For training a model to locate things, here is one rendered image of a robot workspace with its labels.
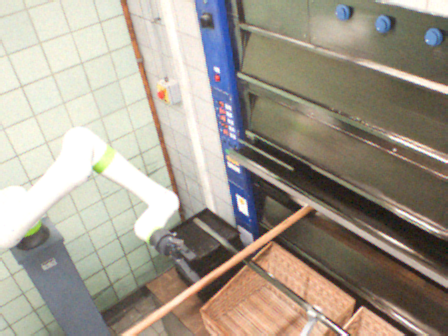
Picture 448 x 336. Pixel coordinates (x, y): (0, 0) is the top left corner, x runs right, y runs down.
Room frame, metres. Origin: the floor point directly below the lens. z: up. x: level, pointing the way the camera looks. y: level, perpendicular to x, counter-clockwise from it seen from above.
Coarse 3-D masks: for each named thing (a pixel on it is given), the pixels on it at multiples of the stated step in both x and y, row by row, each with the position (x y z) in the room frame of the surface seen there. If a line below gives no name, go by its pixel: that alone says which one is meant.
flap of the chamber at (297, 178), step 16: (256, 144) 1.81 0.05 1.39; (240, 160) 1.68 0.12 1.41; (256, 160) 1.67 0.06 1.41; (272, 160) 1.67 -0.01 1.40; (288, 160) 1.67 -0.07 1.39; (304, 176) 1.54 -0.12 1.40; (320, 176) 1.54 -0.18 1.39; (288, 192) 1.46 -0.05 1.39; (320, 192) 1.42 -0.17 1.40; (336, 192) 1.42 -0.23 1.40; (352, 192) 1.42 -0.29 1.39; (320, 208) 1.33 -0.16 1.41; (352, 208) 1.32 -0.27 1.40; (368, 208) 1.31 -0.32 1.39; (384, 208) 1.31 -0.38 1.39; (368, 224) 1.22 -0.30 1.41; (384, 224) 1.22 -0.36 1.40; (400, 224) 1.22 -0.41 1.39; (368, 240) 1.16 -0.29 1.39; (400, 240) 1.13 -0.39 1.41; (416, 240) 1.13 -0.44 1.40; (432, 240) 1.12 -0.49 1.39; (400, 256) 1.06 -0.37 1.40; (432, 256) 1.04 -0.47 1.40; (432, 272) 0.97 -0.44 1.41
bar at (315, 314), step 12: (204, 228) 1.56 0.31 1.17; (216, 240) 1.49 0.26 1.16; (252, 264) 1.32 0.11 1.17; (264, 276) 1.26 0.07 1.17; (276, 288) 1.20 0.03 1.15; (288, 288) 1.18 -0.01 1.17; (300, 300) 1.12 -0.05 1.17; (312, 312) 1.06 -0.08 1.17; (312, 324) 1.04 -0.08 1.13; (324, 324) 1.01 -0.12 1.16; (336, 324) 1.00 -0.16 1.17
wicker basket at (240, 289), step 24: (264, 264) 1.73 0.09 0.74; (288, 264) 1.66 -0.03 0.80; (240, 288) 1.63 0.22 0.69; (264, 288) 1.70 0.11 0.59; (312, 288) 1.52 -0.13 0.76; (336, 288) 1.42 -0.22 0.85; (216, 312) 1.53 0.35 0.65; (240, 312) 1.56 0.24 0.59; (264, 312) 1.54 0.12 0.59; (288, 312) 1.53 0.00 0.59; (336, 312) 1.38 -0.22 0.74
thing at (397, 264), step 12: (264, 180) 1.84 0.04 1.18; (276, 192) 1.75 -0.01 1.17; (300, 204) 1.64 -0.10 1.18; (312, 216) 1.58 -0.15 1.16; (324, 216) 1.54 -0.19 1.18; (336, 228) 1.47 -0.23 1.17; (348, 228) 1.45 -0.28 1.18; (348, 240) 1.42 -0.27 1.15; (360, 240) 1.38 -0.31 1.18; (372, 252) 1.32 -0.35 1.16; (384, 252) 1.30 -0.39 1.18; (396, 264) 1.23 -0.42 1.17; (408, 276) 1.19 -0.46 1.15; (420, 276) 1.16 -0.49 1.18; (432, 288) 1.11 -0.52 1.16; (444, 288) 1.09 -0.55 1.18
